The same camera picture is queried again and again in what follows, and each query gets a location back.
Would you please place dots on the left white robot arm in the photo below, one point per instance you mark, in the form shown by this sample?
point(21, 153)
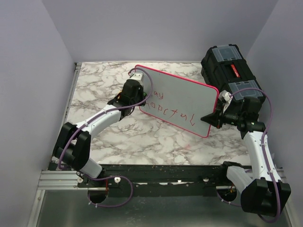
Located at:
point(73, 144)

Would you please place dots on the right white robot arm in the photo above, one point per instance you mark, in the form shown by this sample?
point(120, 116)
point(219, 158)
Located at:
point(263, 193)

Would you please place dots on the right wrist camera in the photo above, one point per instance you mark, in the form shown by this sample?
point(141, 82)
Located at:
point(226, 99)

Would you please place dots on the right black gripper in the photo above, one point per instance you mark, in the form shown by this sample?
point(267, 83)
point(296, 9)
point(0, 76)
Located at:
point(215, 118)

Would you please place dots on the pink framed whiteboard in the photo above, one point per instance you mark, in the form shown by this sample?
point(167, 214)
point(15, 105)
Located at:
point(177, 100)

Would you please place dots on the black plastic toolbox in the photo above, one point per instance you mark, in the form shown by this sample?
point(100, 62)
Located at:
point(224, 68)

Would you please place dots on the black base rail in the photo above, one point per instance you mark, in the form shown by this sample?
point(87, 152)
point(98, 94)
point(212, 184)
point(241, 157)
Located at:
point(124, 181)

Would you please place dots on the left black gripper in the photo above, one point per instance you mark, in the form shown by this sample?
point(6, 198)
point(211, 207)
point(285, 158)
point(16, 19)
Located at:
point(141, 91)

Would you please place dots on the aluminium side rail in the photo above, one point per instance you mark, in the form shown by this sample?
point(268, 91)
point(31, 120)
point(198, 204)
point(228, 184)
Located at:
point(66, 111)

